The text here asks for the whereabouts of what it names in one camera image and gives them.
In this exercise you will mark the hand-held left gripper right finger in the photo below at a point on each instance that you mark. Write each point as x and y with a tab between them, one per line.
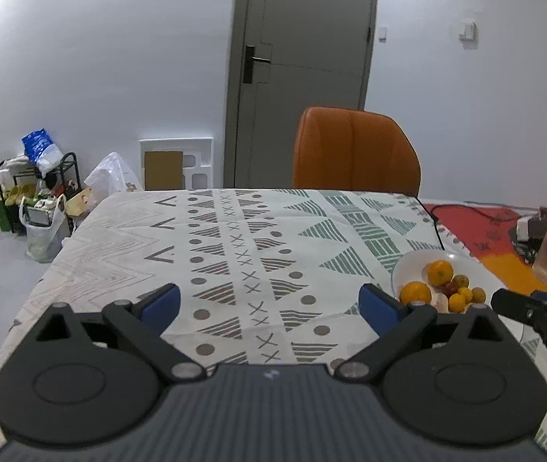
377	305

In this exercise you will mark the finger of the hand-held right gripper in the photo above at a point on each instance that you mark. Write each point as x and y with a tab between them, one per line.
511	303

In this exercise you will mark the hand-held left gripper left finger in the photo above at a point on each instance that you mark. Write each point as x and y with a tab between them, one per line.
162	305

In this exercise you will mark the round orange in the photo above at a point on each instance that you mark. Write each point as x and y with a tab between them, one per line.
439	272
415	293

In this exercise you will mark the white plate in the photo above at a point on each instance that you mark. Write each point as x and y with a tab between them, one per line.
413	264

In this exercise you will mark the red-green small fruit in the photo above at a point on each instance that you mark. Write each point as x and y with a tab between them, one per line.
459	280

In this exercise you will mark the peeled pomelo piece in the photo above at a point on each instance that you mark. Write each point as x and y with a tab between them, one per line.
440	302

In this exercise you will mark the small dark red fruit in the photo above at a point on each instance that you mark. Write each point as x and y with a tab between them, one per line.
448	288

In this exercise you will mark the patterned tablecloth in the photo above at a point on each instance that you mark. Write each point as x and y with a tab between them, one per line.
124	260

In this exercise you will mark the white power adapter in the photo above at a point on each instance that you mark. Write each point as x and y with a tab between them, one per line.
526	228

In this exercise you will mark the red and orange cloth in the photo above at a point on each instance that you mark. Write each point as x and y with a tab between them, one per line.
485	231

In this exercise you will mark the beige paper bag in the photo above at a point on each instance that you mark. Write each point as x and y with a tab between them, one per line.
79	201

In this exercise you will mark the brown cardboard piece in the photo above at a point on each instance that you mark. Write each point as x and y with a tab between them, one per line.
164	171

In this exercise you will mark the white plastic bag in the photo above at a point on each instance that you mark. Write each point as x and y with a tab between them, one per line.
41	243

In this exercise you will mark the clear plastic bag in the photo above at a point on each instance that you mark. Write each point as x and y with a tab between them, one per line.
110	175

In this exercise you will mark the white foam packaging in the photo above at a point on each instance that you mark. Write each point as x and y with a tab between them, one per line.
201	154

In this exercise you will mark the orange leather chair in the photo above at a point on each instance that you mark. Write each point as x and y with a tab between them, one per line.
355	149

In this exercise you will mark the black shoe rack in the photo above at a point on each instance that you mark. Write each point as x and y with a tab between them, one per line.
72	173

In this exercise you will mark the yellow-green slippers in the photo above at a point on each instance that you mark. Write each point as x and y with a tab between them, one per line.
16	193

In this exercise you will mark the green box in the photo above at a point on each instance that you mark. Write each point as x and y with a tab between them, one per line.
0	214

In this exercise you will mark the blue and white bag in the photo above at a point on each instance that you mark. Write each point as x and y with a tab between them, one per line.
41	151

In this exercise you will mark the grey door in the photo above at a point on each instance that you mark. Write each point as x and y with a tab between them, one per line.
302	57

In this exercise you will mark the small white wall switch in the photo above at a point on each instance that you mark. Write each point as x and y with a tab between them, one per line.
383	32

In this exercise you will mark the white wall switch box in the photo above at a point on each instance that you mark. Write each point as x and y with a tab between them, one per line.
468	29

